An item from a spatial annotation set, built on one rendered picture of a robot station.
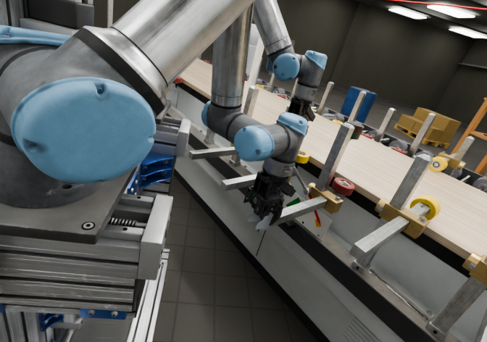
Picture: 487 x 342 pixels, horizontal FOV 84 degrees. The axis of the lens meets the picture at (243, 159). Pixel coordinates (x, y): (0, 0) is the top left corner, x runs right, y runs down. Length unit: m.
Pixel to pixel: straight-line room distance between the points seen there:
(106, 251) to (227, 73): 0.40
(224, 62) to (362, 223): 0.92
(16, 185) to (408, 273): 1.20
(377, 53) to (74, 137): 13.71
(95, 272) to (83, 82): 0.36
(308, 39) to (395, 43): 3.86
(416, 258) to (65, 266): 1.09
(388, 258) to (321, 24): 11.80
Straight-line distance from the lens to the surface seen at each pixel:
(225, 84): 0.60
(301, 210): 0.92
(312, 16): 12.53
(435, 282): 1.24
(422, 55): 15.02
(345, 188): 1.08
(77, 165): 0.30
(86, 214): 0.46
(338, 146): 0.99
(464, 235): 1.21
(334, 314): 1.54
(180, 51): 0.33
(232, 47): 0.58
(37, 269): 0.58
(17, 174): 0.47
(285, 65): 0.80
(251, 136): 0.54
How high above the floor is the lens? 1.33
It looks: 25 degrees down
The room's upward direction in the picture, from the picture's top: 15 degrees clockwise
